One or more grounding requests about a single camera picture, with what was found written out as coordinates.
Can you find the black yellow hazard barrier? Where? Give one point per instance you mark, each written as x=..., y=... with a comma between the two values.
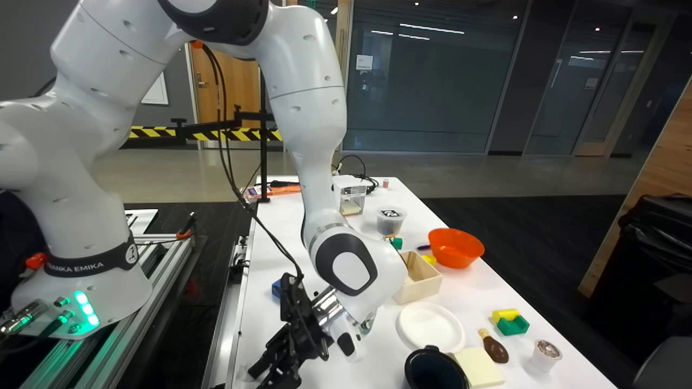
x=163, y=132

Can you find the yellow sticky note pad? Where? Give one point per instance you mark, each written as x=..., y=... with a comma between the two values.
x=479, y=369

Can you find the green and yellow blocks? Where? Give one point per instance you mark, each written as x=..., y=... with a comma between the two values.
x=509, y=321

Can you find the blue cube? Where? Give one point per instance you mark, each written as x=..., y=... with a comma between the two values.
x=277, y=289

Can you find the small green block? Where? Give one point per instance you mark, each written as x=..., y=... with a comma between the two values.
x=397, y=242

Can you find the white paper plate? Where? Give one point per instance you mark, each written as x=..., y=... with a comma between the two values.
x=432, y=326

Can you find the clear cup dark contents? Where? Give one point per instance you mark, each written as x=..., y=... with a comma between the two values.
x=391, y=221

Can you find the dark green mug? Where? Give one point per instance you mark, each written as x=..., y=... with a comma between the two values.
x=429, y=369

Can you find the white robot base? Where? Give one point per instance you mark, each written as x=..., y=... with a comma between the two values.
x=80, y=293

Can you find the light wooden box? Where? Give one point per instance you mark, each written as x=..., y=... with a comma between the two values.
x=423, y=280

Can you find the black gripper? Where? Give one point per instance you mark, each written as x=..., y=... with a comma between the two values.
x=303, y=333

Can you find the orange plastic bowl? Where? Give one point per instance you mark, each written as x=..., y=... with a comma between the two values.
x=455, y=247

